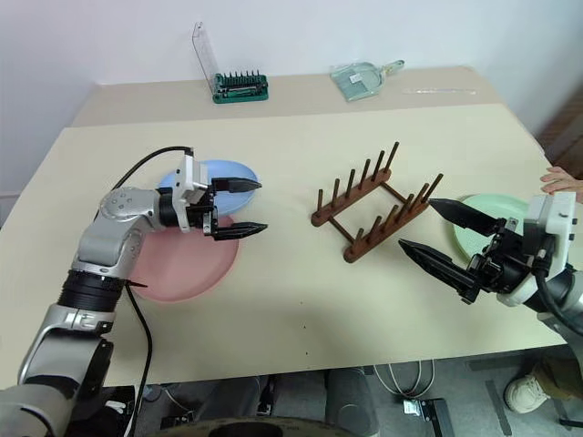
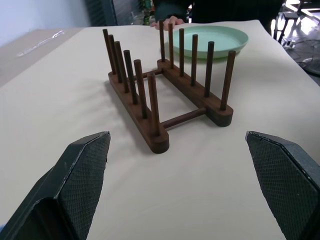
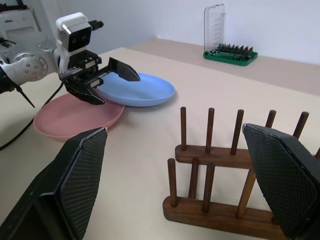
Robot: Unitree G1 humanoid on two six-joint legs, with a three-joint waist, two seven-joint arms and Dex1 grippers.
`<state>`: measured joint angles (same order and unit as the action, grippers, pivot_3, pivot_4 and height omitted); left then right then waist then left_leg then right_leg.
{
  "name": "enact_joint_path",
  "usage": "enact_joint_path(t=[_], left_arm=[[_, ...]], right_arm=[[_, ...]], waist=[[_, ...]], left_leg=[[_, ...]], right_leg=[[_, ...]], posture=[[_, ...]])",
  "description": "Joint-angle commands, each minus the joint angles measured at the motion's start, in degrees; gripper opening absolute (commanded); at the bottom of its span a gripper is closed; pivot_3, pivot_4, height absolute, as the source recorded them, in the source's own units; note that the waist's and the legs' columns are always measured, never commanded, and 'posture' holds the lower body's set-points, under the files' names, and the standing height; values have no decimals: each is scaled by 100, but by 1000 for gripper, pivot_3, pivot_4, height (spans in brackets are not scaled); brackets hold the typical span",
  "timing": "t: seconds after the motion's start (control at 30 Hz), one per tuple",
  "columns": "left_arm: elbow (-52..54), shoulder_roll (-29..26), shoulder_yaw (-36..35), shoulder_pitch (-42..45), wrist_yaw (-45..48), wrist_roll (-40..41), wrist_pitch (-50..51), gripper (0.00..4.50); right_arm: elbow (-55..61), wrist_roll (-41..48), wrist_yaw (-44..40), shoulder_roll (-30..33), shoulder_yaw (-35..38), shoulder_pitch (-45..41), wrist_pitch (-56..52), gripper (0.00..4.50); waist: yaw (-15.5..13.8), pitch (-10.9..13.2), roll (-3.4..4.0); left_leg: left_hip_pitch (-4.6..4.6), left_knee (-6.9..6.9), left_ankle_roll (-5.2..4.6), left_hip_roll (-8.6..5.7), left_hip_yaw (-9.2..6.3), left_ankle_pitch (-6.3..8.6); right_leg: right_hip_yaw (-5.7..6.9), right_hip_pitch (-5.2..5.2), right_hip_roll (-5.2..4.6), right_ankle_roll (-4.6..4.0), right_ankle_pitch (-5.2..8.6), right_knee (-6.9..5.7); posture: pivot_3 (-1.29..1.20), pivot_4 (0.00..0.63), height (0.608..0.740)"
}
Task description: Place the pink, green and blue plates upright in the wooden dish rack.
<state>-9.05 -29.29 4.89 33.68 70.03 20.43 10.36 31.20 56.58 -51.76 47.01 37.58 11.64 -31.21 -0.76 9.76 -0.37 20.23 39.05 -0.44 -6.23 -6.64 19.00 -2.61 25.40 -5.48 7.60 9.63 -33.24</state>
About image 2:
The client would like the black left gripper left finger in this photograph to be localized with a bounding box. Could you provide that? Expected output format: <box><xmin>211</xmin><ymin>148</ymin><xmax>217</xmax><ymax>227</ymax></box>
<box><xmin>0</xmin><ymin>130</ymin><xmax>112</xmax><ymax>240</ymax></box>

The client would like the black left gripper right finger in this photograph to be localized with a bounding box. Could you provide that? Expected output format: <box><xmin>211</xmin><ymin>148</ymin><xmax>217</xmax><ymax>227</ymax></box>
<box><xmin>244</xmin><ymin>130</ymin><xmax>320</xmax><ymax>240</ymax></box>

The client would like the green plastic plate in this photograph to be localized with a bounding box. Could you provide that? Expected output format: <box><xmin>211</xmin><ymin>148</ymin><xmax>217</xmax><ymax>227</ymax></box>
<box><xmin>171</xmin><ymin>26</ymin><xmax>250</xmax><ymax>60</ymax></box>

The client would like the wooden dish rack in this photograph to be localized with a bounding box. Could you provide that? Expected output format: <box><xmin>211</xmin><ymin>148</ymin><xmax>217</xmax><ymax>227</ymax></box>
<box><xmin>101</xmin><ymin>19</ymin><xmax>237</xmax><ymax>155</ymax></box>

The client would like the person's bare hand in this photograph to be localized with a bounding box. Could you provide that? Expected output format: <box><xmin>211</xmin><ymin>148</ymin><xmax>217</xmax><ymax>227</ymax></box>
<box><xmin>149</xmin><ymin>15</ymin><xmax>186</xmax><ymax>30</ymax></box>

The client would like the black metal stand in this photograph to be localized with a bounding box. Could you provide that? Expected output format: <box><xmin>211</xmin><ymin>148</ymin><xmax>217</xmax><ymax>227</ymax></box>
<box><xmin>270</xmin><ymin>9</ymin><xmax>301</xmax><ymax>48</ymax></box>

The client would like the person in dark clothing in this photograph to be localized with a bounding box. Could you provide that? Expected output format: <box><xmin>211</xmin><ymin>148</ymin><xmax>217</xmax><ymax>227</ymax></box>
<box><xmin>152</xmin><ymin>0</ymin><xmax>284</xmax><ymax>25</ymax></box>

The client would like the green bottle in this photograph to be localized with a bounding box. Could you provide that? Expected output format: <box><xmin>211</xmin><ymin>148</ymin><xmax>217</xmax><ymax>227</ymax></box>
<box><xmin>139</xmin><ymin>0</ymin><xmax>156</xmax><ymax>26</ymax></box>

